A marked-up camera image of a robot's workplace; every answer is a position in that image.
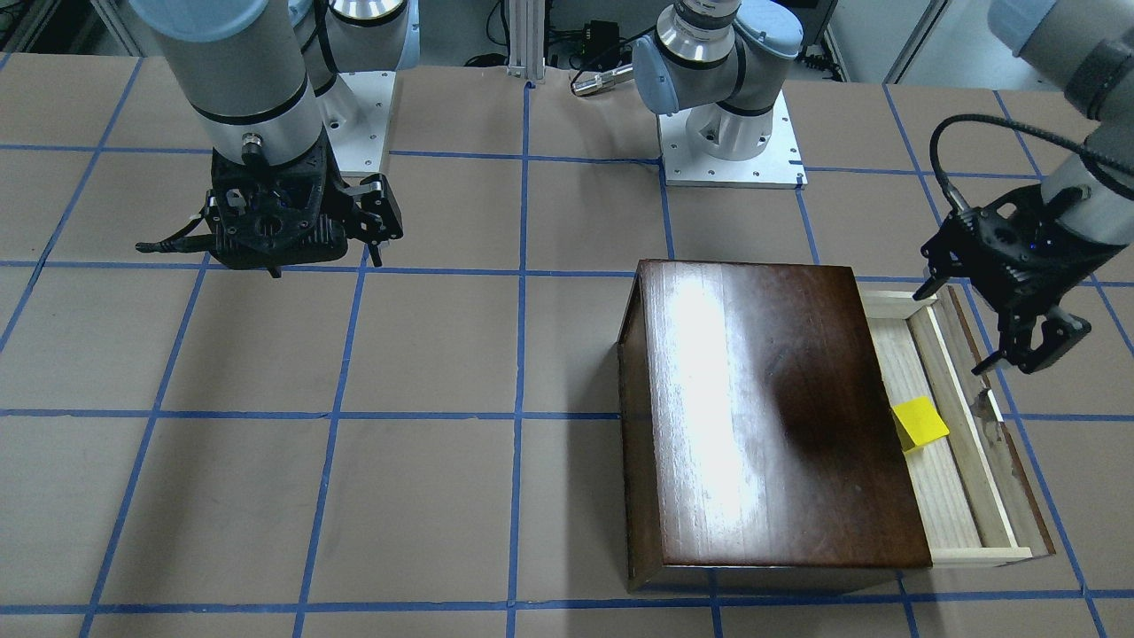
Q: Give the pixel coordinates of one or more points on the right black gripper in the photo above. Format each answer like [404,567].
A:
[379,210]

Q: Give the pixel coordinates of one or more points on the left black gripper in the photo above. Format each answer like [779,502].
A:
[1038,271]

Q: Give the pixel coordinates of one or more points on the yellow cube block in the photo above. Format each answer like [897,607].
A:
[918,423]

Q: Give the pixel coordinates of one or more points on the light wood drawer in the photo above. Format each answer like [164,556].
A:
[976,503]

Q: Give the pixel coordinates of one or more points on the dark wooden drawer cabinet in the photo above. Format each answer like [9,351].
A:
[760,453]

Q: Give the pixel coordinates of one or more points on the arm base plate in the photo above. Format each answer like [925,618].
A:
[357,112]
[709,147]

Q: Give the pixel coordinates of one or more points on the silver cable connector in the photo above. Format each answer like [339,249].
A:
[602,81]

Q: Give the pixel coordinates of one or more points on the aluminium frame post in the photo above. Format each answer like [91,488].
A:
[527,40]

